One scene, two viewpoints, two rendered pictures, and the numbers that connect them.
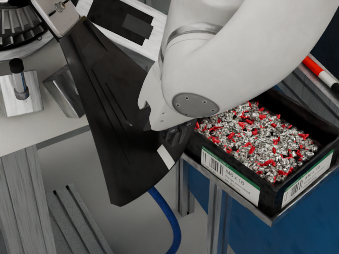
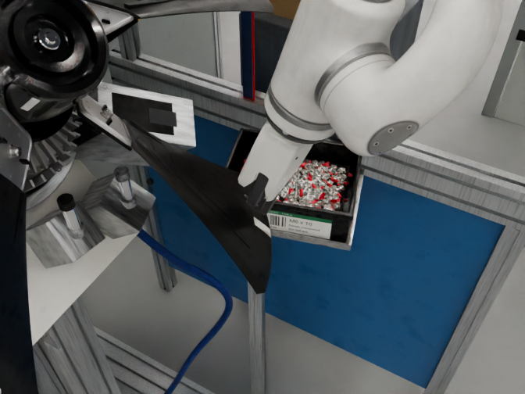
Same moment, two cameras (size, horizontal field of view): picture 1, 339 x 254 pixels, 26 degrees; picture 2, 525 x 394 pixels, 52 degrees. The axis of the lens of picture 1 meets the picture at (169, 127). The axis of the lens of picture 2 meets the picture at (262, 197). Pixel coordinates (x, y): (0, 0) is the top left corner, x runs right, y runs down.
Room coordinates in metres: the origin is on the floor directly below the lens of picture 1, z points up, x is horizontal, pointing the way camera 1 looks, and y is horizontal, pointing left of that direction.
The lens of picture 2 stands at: (0.27, 0.26, 1.48)
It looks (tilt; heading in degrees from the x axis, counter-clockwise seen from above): 46 degrees down; 327
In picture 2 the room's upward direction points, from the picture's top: straight up
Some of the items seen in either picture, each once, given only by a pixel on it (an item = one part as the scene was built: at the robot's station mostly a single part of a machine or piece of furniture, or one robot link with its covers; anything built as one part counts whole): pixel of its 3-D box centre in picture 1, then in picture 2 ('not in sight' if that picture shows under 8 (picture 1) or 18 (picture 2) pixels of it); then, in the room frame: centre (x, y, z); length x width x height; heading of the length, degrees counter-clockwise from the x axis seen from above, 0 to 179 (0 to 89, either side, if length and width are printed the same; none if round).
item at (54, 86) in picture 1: (75, 88); (115, 205); (0.84, 0.15, 0.91); 0.12 x 0.08 x 0.12; 28
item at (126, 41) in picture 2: not in sight; (126, 30); (1.28, -0.06, 0.92); 0.03 x 0.03 x 0.12; 28
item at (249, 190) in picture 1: (255, 139); (291, 184); (0.79, -0.13, 0.84); 0.22 x 0.17 x 0.07; 44
